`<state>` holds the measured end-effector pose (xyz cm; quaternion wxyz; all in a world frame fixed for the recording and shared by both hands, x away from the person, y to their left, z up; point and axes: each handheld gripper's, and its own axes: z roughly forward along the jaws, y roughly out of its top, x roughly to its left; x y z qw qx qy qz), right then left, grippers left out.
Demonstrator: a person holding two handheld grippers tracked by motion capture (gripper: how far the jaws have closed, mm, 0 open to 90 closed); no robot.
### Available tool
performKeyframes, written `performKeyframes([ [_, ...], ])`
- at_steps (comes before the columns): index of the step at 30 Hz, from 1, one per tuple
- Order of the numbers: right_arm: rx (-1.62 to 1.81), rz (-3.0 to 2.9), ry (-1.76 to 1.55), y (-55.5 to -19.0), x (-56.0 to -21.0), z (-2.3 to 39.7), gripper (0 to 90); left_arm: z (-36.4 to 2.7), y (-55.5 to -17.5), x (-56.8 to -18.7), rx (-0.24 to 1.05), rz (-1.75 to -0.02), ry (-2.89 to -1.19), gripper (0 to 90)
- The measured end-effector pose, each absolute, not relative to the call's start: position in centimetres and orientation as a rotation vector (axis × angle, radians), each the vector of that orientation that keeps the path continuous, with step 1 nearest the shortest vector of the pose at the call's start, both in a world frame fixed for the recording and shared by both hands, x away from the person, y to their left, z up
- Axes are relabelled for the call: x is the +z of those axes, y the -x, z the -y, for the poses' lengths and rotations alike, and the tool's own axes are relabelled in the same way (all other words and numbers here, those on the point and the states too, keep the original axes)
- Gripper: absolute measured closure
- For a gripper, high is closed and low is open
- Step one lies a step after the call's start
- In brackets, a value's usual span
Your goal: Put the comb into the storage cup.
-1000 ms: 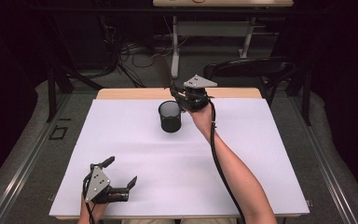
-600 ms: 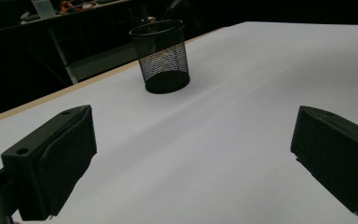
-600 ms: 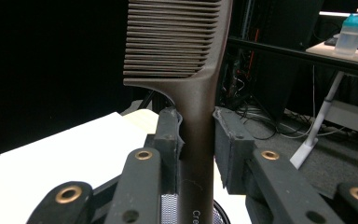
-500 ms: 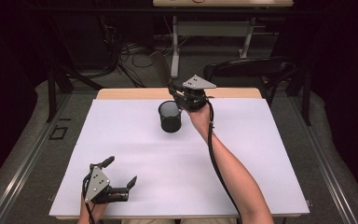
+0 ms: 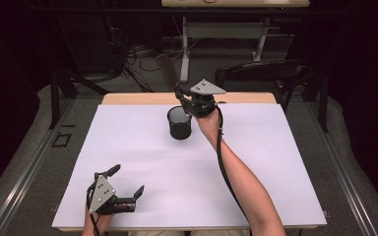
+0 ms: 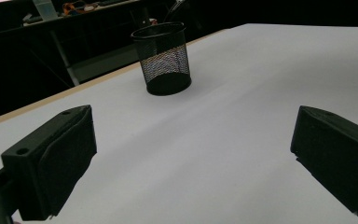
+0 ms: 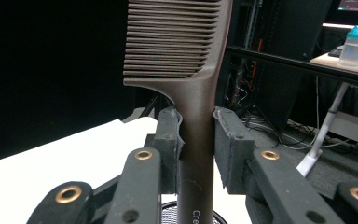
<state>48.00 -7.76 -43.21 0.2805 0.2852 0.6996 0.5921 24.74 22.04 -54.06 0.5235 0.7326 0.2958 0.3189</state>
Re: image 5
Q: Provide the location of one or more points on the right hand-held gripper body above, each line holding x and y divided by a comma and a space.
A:
203, 98

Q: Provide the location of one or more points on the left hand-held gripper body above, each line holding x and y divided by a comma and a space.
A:
101, 195

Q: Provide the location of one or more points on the black mesh pen holder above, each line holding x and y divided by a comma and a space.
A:
178, 128

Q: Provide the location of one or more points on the person's left hand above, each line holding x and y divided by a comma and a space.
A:
101, 220

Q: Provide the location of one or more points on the person's right hand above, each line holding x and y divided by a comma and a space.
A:
208, 124

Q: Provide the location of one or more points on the white table mat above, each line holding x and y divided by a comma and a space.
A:
164, 177

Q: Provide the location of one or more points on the wooden table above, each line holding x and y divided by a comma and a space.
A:
138, 98

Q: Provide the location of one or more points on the black tape strip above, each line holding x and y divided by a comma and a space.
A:
68, 125

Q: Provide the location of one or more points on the black chair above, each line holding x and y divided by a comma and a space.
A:
262, 72

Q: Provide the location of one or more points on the white-legged desk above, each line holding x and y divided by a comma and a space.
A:
224, 30

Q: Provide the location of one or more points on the black metal stand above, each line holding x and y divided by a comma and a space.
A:
55, 98
323, 105

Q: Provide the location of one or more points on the aluminium floor rail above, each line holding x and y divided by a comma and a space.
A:
29, 168
341, 170

